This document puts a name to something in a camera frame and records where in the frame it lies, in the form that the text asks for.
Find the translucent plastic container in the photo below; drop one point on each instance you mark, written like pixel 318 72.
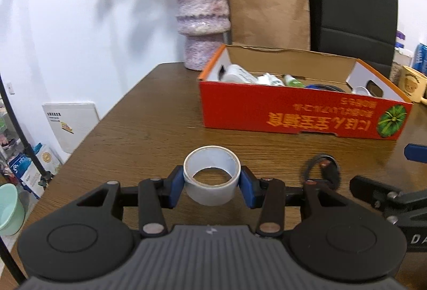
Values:
pixel 238 74

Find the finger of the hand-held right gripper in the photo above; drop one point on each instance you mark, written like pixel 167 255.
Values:
pixel 417 152
pixel 377 193

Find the white plastic bottle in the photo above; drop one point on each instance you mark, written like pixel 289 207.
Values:
pixel 270 80

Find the black light stand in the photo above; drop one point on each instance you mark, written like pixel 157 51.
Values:
pixel 25 146

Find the white packet gold seal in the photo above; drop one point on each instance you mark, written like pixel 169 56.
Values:
pixel 46 163

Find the blue drink can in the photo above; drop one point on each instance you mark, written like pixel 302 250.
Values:
pixel 421 58

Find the white flat board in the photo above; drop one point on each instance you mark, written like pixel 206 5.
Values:
pixel 71 126

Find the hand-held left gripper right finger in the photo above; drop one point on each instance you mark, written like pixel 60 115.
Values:
pixel 247 188

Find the green spray bottle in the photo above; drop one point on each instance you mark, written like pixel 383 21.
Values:
pixel 295 81

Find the clear oat container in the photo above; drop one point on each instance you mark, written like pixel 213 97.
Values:
pixel 400 65

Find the yellow bear mug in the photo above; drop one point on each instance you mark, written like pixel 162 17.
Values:
pixel 413 85

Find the red cardboard box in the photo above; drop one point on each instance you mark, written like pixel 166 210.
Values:
pixel 283 113

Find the white tape roll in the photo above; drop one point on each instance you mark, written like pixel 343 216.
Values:
pixel 212 190

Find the white ridged bottle cap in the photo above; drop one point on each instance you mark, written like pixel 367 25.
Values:
pixel 361 90

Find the pink mottled vase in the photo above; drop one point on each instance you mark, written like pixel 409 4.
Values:
pixel 201 16

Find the purple lidded jar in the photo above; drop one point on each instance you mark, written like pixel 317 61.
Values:
pixel 400 40

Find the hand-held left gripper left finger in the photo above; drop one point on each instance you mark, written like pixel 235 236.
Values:
pixel 176 188

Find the white wall outlet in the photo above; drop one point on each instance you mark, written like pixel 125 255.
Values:
pixel 10 88

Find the mint green bucket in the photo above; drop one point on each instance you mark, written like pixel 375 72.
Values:
pixel 10 210

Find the black paper bag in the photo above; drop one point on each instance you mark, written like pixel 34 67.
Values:
pixel 357 10

